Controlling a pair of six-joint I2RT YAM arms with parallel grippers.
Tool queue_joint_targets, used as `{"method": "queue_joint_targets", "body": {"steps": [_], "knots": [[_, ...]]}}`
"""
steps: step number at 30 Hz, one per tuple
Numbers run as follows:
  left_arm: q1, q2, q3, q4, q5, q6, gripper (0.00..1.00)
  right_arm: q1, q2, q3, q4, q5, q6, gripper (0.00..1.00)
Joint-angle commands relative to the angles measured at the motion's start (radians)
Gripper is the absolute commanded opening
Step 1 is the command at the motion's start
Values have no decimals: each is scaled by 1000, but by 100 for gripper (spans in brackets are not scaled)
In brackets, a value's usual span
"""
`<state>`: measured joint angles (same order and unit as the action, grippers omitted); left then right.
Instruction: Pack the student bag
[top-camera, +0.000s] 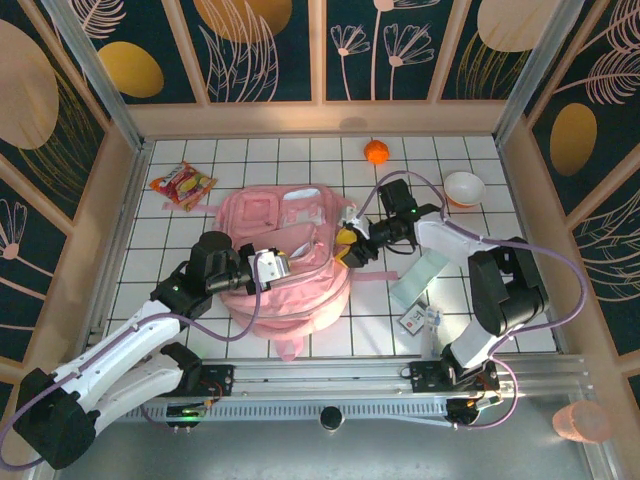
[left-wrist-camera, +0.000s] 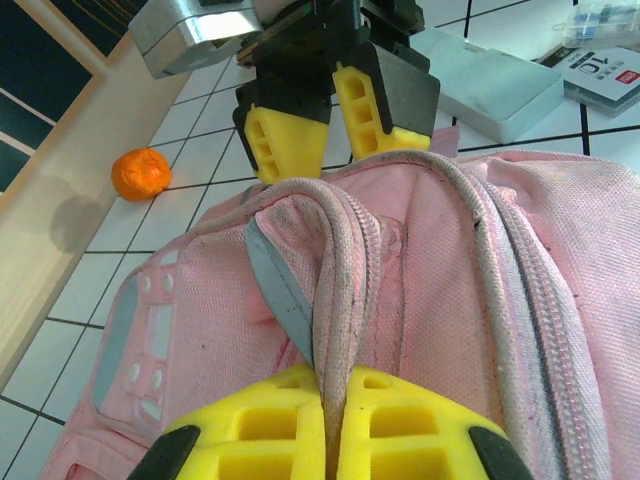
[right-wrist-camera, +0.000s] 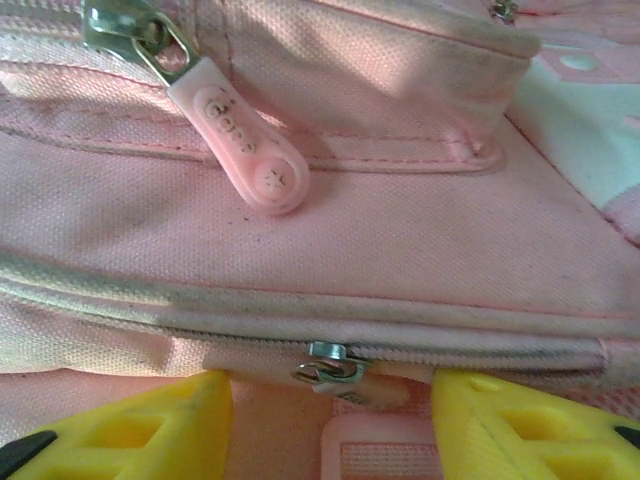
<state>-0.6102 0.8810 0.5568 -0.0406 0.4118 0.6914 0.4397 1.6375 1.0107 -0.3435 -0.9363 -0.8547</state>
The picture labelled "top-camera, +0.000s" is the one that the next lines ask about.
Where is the pink school backpack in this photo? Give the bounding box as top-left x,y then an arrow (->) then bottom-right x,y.
162,185 -> 401,362

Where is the white red card pack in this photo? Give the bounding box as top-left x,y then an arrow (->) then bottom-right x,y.
398,304 -> 430,337

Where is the clear pen pack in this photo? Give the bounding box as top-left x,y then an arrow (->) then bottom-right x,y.
419,304 -> 444,359

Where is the orange fruit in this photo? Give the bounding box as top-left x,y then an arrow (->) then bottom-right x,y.
363,139 -> 391,165

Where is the orange and white bowl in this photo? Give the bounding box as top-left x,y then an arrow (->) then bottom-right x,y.
443,171 -> 487,209

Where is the colourful snack packet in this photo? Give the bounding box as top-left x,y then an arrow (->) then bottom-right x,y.
149,160 -> 219,214

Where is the small circuit board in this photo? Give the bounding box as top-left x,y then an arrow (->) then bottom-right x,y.
446,394 -> 504,429
166,405 -> 207,434

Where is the black round knob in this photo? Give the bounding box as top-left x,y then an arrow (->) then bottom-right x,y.
319,406 -> 344,431

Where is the translucent pink cup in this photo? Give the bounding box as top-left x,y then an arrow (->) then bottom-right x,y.
551,401 -> 612,444

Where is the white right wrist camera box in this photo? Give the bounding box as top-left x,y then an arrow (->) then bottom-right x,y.
341,204 -> 369,231

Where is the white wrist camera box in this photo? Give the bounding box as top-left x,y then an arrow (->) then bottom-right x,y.
253,248 -> 292,291
341,204 -> 369,231

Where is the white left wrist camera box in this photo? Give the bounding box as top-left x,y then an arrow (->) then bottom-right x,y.
253,248 -> 292,291

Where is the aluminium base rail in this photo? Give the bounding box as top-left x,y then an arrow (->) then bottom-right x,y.
49,354 -> 591,400

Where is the slotted metal cable tray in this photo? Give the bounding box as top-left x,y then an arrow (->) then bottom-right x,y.
67,399 -> 456,425

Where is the aluminium frame post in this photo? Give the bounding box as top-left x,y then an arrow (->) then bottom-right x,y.
42,0 -> 151,151
492,0 -> 586,144

